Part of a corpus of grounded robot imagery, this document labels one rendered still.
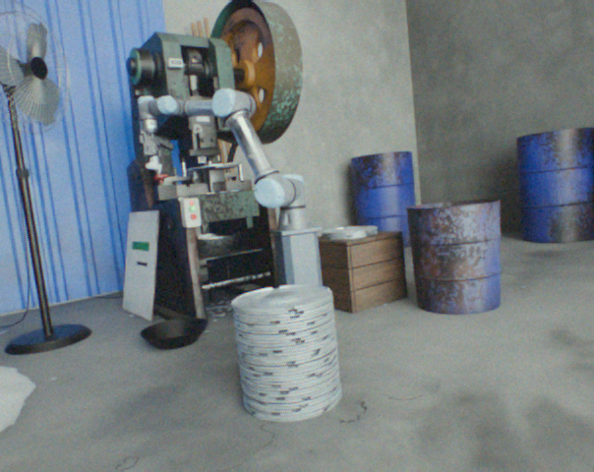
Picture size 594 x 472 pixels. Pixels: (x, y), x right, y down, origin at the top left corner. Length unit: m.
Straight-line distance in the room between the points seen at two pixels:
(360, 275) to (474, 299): 0.53
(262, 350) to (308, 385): 0.16
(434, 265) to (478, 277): 0.19
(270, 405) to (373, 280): 1.16
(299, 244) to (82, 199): 2.01
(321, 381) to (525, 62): 4.20
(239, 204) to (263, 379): 1.37
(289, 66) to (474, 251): 1.34
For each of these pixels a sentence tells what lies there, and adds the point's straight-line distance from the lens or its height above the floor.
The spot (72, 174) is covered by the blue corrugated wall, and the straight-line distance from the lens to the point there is 3.58.
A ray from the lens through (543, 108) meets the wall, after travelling 4.92.
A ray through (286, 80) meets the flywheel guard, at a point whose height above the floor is 1.20.
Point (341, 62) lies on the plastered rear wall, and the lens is 5.05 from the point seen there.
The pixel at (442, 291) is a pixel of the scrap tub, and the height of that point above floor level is 0.11.
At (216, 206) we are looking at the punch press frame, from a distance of 2.41.
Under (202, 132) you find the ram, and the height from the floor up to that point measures 0.98.
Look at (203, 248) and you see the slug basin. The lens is 2.52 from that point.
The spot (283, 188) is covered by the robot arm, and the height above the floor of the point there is 0.63.
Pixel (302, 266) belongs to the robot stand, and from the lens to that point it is 1.95.
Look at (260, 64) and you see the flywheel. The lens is 2.80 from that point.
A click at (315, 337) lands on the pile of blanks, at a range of 1.25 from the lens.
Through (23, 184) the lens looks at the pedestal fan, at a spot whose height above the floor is 0.78.
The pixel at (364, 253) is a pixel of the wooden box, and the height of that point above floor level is 0.28.
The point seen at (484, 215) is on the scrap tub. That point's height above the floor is 0.43.
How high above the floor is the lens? 0.60
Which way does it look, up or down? 6 degrees down
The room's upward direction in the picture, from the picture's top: 6 degrees counter-clockwise
